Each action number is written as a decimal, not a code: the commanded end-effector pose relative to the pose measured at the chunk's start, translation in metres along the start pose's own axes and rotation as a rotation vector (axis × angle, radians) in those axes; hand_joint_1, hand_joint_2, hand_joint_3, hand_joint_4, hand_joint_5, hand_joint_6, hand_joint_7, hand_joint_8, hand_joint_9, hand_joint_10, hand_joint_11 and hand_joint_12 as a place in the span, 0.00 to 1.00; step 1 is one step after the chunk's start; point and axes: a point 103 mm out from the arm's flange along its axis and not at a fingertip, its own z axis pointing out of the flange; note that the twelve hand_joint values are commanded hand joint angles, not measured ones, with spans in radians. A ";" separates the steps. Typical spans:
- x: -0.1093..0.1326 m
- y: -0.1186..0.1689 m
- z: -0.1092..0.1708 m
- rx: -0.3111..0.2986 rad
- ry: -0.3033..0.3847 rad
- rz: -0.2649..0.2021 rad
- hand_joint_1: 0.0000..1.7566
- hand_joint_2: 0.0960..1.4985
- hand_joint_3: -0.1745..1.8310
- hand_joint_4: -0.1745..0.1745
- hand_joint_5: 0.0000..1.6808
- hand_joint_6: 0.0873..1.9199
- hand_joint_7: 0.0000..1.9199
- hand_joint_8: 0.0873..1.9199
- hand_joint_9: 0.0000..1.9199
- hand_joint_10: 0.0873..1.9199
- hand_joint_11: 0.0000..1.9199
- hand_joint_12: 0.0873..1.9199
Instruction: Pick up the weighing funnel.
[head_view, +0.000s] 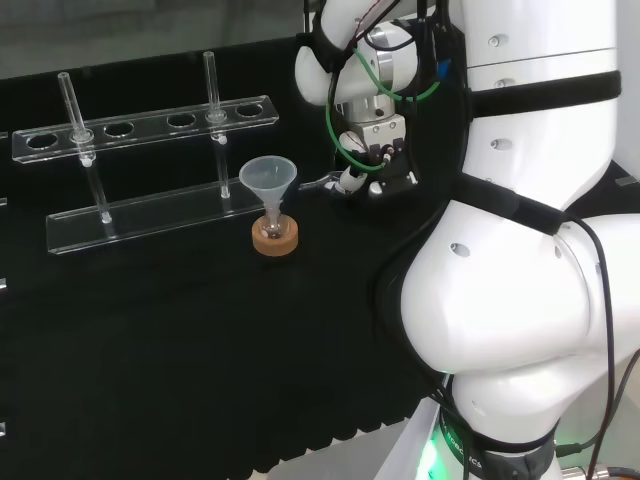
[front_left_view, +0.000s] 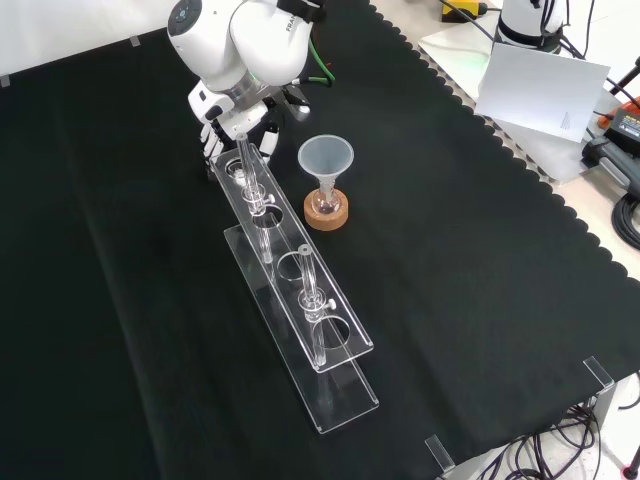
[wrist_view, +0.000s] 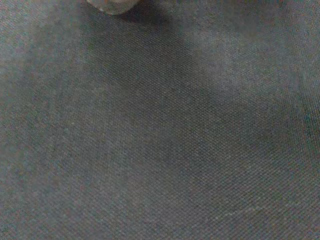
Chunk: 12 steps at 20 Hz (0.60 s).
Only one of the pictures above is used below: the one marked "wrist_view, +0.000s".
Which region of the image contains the black cloth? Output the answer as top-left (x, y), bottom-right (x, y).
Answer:
top-left (0, 0), bottom-right (320, 240)

